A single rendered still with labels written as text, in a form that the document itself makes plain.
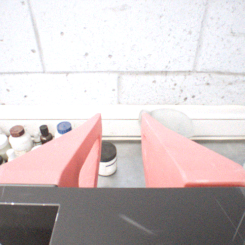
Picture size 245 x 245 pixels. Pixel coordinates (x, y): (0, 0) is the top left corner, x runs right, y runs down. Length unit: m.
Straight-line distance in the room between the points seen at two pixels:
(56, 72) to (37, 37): 0.11
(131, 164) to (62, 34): 0.42
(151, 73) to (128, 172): 0.30
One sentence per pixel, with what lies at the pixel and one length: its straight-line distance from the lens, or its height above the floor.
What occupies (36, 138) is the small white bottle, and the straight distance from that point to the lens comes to 0.70.
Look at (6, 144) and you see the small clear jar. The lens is 0.70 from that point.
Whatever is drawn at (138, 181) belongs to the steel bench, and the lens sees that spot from 0.60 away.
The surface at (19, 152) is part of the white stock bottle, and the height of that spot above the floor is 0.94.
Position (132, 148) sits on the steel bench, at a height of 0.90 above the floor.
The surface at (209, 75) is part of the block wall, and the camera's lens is 0.69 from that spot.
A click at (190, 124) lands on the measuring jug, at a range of 0.58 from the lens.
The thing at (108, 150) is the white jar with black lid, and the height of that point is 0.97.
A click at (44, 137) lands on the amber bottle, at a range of 0.66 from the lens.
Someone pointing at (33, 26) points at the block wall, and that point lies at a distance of 0.63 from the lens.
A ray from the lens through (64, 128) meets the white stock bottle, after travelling 0.60.
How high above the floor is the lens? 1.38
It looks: 37 degrees down
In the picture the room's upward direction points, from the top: straight up
